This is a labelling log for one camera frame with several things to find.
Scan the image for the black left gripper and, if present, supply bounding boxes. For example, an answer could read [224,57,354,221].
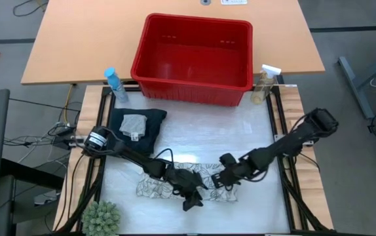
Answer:
[166,167,209,212]

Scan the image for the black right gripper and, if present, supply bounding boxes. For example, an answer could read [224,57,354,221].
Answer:
[210,159,254,189]

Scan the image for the white grey patterned garment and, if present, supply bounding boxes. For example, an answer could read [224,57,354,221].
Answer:
[136,161,238,203]

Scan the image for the blue denim jeans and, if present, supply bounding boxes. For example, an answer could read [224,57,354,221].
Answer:
[107,108,168,157]

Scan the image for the red plastic laundry bin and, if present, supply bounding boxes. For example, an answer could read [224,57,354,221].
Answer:
[130,12,255,108]

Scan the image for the green succulent plant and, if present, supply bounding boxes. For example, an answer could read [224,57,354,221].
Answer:
[81,200,121,236]

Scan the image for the clear spray bottle white trigger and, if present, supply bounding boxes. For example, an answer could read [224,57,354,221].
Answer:
[251,64,282,106]

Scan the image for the blue air freshener spray bottle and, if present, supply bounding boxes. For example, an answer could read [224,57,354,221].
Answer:
[104,68,130,103]

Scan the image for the wooden table base board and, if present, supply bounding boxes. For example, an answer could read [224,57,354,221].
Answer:
[52,84,335,232]

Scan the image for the grey metal desk leg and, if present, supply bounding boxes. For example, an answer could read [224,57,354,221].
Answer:
[337,42,376,121]

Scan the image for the orange wooden desk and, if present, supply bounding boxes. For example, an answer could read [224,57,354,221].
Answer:
[20,0,326,86]

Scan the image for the black camera cable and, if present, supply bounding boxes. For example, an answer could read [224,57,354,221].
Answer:
[154,147,176,172]
[248,169,271,184]

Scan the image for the black aluminium table frame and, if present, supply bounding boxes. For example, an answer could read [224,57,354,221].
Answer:
[73,84,331,236]

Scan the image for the yellow cable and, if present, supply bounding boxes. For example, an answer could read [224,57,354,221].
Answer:
[62,83,77,124]

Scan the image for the black desk frame beam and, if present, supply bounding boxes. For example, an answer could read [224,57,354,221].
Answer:
[0,159,65,190]

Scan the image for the white and black cable bundle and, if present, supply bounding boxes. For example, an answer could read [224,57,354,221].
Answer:
[3,121,76,155]

